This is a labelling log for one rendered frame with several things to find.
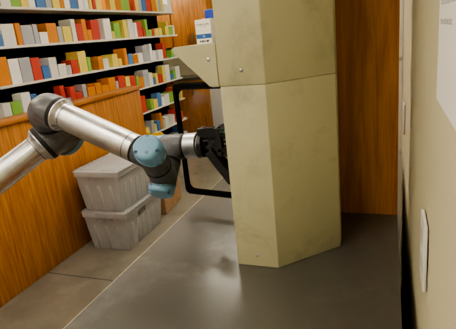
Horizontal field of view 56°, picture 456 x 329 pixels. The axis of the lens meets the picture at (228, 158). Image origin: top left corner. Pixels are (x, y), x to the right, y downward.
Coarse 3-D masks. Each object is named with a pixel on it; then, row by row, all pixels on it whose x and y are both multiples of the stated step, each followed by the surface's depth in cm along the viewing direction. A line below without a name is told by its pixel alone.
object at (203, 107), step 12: (180, 96) 145; (192, 96) 142; (204, 96) 140; (216, 96) 138; (180, 108) 146; (192, 108) 144; (204, 108) 141; (216, 108) 139; (192, 120) 145; (204, 120) 143; (216, 120) 140; (192, 168) 151; (204, 168) 148; (192, 180) 153; (204, 180) 150; (216, 180) 147
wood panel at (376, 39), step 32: (352, 0) 120; (384, 0) 117; (352, 32) 122; (384, 32) 119; (352, 64) 125; (384, 64) 122; (352, 96) 127; (384, 96) 124; (352, 128) 130; (384, 128) 127; (352, 160) 133; (384, 160) 129; (352, 192) 136; (384, 192) 132
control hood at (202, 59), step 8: (176, 48) 102; (184, 48) 101; (192, 48) 100; (200, 48) 100; (208, 48) 99; (184, 56) 102; (192, 56) 101; (200, 56) 100; (208, 56) 100; (216, 56) 99; (192, 64) 102; (200, 64) 101; (208, 64) 100; (216, 64) 100; (200, 72) 102; (208, 72) 101; (216, 72) 100; (208, 80) 101; (216, 80) 101
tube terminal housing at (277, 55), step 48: (240, 0) 93; (288, 0) 95; (240, 48) 97; (288, 48) 98; (336, 48) 106; (240, 96) 100; (288, 96) 100; (336, 96) 107; (240, 144) 103; (288, 144) 103; (336, 144) 109; (240, 192) 107; (288, 192) 106; (336, 192) 113; (240, 240) 111; (288, 240) 109; (336, 240) 116
